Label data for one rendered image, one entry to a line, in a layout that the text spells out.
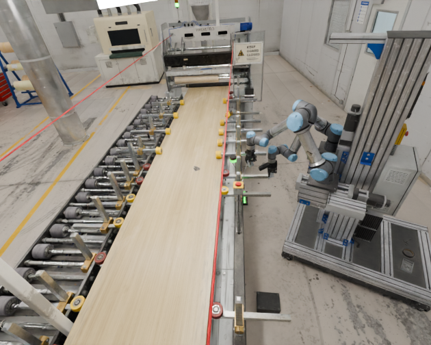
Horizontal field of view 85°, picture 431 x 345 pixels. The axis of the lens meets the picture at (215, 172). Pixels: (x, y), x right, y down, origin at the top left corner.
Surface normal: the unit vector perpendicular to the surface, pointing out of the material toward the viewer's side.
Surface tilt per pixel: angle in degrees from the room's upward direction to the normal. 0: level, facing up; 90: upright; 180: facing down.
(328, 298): 0
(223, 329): 0
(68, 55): 90
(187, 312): 0
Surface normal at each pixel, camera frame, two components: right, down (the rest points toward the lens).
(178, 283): -0.07, -0.79
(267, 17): 0.04, 0.62
